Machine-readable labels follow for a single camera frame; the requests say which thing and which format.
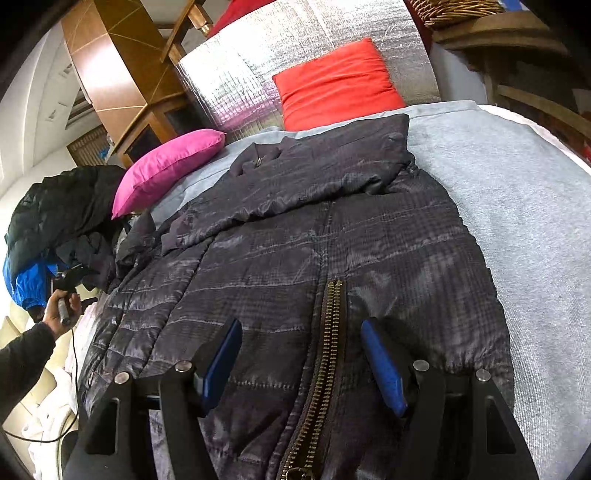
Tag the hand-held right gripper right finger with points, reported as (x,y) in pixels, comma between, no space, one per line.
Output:
(384,371)

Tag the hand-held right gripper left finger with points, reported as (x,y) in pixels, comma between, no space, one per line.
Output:
(225,357)

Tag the dark purple quilted jacket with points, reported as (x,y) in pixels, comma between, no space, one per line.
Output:
(295,258)

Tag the person's left hand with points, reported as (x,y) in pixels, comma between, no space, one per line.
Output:
(57,318)

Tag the dark cloth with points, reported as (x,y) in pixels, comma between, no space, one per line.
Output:
(94,258)

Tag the blue jacket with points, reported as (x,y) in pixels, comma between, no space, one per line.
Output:
(30,281)

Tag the black puffer jacket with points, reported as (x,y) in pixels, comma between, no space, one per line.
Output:
(60,207)

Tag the wicker screen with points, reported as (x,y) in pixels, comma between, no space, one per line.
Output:
(90,145)

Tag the white cloth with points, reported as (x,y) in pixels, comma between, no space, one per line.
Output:
(46,429)

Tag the pink pillow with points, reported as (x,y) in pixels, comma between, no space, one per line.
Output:
(168,170)

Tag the grey bed sheet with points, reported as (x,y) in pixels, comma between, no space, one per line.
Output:
(521,221)

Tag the wooden cabinet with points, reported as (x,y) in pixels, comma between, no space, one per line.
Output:
(120,78)

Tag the silver insulation mat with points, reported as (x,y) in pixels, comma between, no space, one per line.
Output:
(258,69)

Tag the red pillow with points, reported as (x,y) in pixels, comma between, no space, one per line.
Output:
(339,85)

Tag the red cloth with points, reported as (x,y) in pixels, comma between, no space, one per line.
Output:
(233,18)

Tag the wooden shelf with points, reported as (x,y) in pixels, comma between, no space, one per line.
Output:
(521,69)

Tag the wicker basket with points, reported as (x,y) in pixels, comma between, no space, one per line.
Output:
(455,11)

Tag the wall air vent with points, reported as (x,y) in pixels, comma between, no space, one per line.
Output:
(81,110)

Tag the wooden ladder frame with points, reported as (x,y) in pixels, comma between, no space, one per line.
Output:
(191,27)

